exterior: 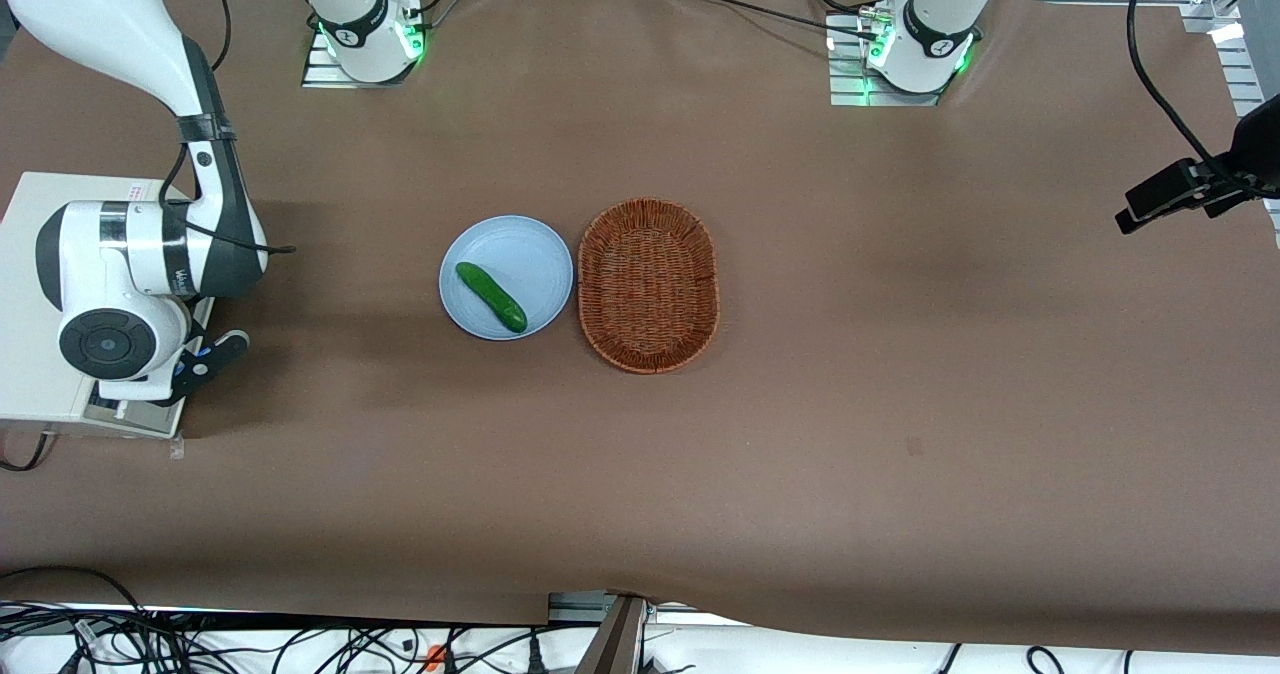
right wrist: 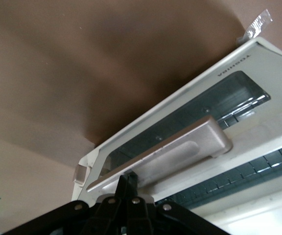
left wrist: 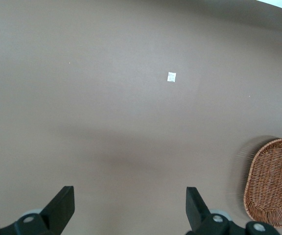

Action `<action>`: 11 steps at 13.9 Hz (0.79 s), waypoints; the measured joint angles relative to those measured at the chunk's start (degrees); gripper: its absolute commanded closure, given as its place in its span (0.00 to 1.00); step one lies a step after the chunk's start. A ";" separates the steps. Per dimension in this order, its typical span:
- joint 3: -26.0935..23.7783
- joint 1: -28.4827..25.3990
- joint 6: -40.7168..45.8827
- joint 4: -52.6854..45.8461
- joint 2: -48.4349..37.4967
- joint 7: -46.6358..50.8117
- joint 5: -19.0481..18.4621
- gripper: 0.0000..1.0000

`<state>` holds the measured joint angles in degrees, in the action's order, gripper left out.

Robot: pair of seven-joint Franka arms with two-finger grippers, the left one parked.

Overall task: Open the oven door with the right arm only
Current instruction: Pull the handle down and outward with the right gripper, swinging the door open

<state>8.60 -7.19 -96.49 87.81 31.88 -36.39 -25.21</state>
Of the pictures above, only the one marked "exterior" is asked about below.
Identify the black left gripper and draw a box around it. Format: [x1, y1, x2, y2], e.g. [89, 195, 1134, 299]
[1200, 94, 1280, 220]

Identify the aluminium frame rail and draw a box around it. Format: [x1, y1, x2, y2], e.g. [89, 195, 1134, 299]
[1180, 0, 1280, 120]

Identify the white toaster oven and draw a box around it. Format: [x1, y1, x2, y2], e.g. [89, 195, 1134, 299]
[0, 172, 216, 440]

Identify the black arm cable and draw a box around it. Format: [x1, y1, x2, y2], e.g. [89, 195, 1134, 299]
[158, 144, 298, 255]
[1127, 0, 1226, 170]
[192, 0, 233, 69]

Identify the black oven power cable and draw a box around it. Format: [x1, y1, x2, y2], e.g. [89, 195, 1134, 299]
[0, 432, 51, 473]

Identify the slotted aluminium base plate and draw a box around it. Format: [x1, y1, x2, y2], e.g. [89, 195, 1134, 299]
[828, 12, 946, 108]
[302, 24, 423, 89]

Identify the brown table cloth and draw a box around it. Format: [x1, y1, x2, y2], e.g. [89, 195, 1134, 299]
[0, 0, 1280, 655]

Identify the light blue plate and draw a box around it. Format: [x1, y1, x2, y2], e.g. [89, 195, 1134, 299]
[438, 215, 575, 341]

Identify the black floor cable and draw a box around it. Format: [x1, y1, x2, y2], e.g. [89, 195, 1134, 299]
[0, 564, 151, 617]

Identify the brown wicker basket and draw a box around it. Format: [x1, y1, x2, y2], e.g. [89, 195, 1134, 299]
[577, 198, 721, 375]

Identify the aluminium profile post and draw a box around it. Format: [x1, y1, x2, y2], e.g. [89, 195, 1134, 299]
[585, 594, 649, 674]

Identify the green cucumber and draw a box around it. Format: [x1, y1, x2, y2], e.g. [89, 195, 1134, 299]
[455, 261, 529, 334]

